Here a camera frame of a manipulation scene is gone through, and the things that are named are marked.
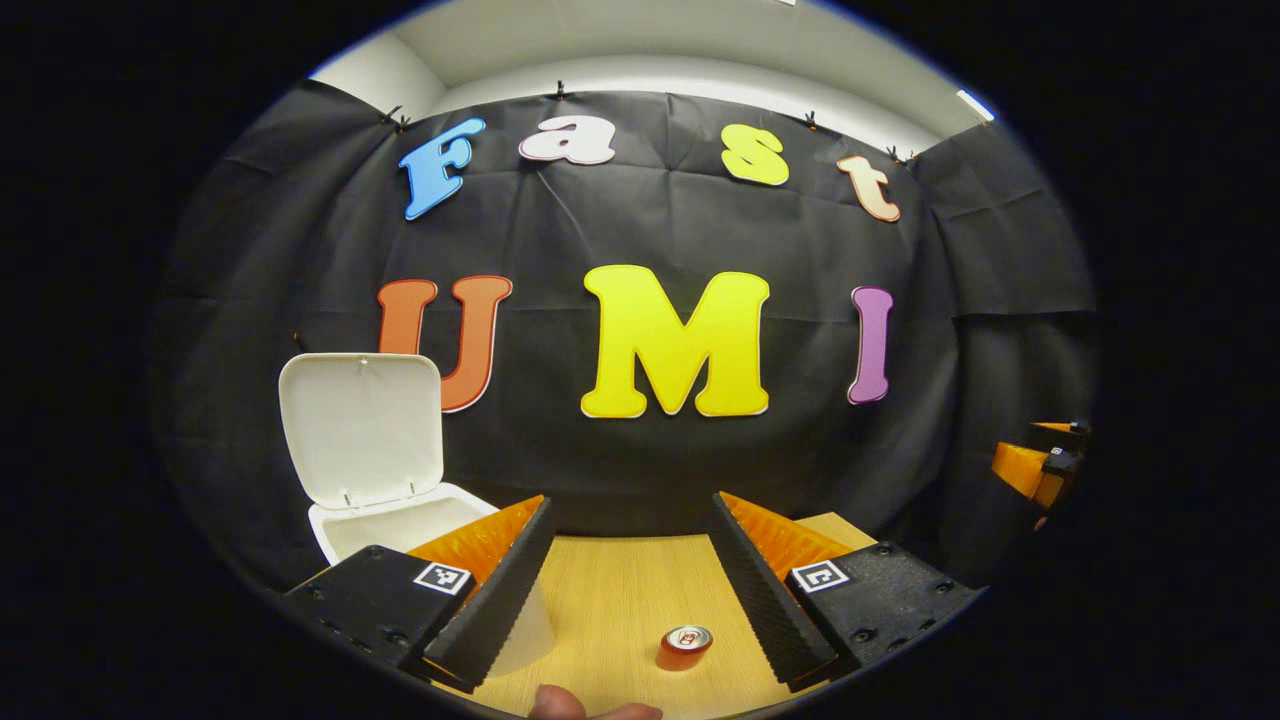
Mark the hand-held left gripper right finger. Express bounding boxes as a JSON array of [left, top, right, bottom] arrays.
[[708, 490, 986, 693]]

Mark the white desktop garbage bin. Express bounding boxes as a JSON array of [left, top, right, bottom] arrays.
[[277, 351, 557, 681]]

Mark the red pop can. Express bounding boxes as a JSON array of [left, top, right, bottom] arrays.
[[657, 625, 715, 673]]

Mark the black backdrop cloth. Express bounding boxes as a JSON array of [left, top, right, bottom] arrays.
[[150, 80, 1099, 591]]

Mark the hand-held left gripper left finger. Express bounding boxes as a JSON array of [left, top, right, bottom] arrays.
[[283, 494, 558, 694]]

